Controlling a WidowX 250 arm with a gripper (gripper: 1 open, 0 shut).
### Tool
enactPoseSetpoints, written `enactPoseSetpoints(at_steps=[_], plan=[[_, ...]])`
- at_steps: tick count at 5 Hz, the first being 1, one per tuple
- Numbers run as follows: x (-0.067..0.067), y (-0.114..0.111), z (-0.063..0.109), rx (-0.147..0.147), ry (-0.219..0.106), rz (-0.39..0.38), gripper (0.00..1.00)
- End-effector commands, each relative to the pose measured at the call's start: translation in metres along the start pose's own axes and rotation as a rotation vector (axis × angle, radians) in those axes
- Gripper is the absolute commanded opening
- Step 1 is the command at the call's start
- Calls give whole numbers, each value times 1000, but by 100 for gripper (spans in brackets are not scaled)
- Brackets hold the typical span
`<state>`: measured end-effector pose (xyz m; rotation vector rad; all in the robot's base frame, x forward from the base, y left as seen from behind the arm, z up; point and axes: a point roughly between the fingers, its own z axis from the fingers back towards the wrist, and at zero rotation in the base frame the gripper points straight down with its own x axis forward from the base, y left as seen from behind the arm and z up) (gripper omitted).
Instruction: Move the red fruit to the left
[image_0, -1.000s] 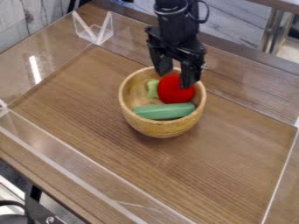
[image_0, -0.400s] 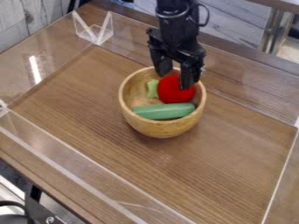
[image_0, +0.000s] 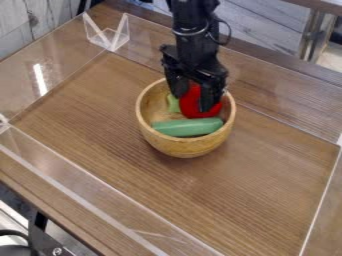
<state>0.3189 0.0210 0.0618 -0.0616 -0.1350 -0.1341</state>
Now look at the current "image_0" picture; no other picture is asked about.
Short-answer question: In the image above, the long green vegetable block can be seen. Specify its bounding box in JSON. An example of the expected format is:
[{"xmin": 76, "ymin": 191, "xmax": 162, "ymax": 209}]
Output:
[{"xmin": 151, "ymin": 117, "xmax": 223, "ymax": 137}]

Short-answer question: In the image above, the red fruit ball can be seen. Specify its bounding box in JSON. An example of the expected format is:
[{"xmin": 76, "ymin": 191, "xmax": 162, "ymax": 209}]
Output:
[{"xmin": 179, "ymin": 82, "xmax": 222, "ymax": 119}]

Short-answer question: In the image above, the wooden bowl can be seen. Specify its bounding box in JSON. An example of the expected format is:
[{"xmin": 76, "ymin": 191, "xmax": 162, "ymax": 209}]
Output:
[{"xmin": 135, "ymin": 79, "xmax": 237, "ymax": 158}]

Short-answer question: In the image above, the metal table leg background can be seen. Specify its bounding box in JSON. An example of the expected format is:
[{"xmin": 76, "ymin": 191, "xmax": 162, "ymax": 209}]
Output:
[{"xmin": 298, "ymin": 9, "xmax": 338, "ymax": 63}]

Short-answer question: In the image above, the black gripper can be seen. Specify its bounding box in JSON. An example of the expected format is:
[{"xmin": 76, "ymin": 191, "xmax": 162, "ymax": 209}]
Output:
[{"xmin": 159, "ymin": 29, "xmax": 229, "ymax": 112}]

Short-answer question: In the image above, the small green vegetable piece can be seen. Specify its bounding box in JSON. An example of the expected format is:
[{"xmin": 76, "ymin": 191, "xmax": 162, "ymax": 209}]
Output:
[{"xmin": 167, "ymin": 94, "xmax": 181, "ymax": 113}]

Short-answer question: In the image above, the black chair part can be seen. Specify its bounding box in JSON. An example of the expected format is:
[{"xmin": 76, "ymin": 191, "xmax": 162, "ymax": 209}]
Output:
[{"xmin": 0, "ymin": 212, "xmax": 76, "ymax": 256}]

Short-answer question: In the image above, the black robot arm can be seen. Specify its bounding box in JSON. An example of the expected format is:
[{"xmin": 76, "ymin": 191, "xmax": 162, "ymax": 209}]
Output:
[{"xmin": 161, "ymin": 0, "xmax": 229, "ymax": 112}]

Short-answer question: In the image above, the clear acrylic corner bracket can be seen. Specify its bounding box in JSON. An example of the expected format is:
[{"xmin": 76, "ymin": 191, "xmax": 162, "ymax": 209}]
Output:
[{"xmin": 82, "ymin": 13, "xmax": 130, "ymax": 52}]

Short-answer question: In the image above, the clear acrylic tray wall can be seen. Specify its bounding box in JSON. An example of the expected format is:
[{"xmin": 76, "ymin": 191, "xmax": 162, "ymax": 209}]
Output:
[{"xmin": 0, "ymin": 115, "xmax": 223, "ymax": 256}]

